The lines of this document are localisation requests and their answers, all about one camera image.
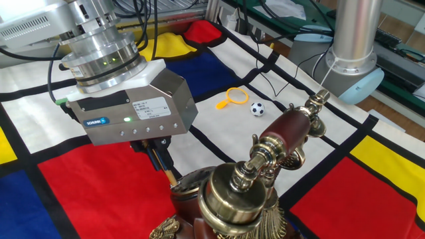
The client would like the white vented wrist housing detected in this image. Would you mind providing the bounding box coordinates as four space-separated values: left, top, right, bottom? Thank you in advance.
0 0 79 50

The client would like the small toy soccer ball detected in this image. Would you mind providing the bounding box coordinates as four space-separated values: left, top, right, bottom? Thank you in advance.
250 102 266 118

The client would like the yellow toy magnifier ring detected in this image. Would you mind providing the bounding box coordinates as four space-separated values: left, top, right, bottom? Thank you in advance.
214 86 250 111

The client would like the thin black wire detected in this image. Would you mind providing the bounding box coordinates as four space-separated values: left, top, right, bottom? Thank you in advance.
255 36 331 98

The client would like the silver force torque sensor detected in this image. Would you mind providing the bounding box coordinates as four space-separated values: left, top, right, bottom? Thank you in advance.
58 0 149 94

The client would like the white power plug adapter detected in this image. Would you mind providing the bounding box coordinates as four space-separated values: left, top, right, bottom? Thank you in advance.
225 7 242 32

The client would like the white plastic sheet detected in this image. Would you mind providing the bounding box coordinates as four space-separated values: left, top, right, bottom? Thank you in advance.
262 0 307 21

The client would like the black cable green connector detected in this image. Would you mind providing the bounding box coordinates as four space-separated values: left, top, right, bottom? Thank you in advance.
47 42 70 106

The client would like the black wrist cable bundle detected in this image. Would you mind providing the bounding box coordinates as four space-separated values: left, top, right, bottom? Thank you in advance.
0 0 159 62

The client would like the white gripper adapter plate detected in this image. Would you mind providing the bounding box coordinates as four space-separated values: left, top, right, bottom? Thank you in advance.
64 58 167 103

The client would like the thin wooden stick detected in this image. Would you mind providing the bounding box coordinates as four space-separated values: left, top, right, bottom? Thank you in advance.
151 148 179 187

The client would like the colour block patterned tablecloth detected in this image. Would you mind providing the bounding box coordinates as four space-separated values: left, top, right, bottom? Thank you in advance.
0 19 425 239

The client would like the aluminium frame post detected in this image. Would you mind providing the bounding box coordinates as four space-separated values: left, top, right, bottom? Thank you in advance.
205 0 222 21

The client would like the antique brown brass phone base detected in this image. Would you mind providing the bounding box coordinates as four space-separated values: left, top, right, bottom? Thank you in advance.
148 132 306 239

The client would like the brown brass phone handset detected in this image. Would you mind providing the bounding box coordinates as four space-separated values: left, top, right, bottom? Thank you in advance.
197 89 331 235

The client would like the silver Schunk gripper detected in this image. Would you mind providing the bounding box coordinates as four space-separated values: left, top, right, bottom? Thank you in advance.
66 68 199 172

